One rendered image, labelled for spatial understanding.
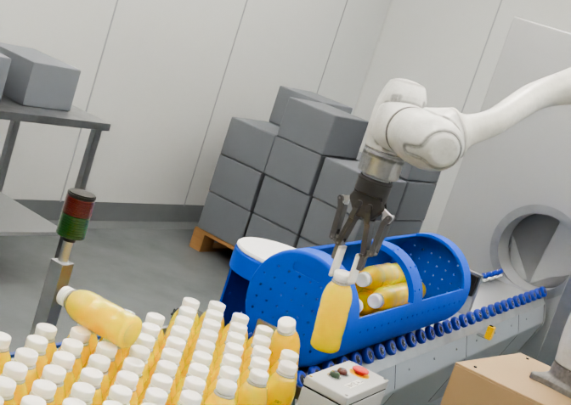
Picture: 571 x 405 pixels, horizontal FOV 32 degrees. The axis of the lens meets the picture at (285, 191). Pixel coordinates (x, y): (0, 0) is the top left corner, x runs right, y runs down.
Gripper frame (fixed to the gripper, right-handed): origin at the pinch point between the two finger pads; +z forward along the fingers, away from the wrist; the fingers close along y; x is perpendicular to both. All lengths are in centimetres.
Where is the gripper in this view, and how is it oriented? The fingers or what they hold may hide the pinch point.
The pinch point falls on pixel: (346, 265)
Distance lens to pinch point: 217.1
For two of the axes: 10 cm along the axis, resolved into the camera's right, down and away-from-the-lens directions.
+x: -5.0, 0.1, -8.7
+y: -8.1, -3.6, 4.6
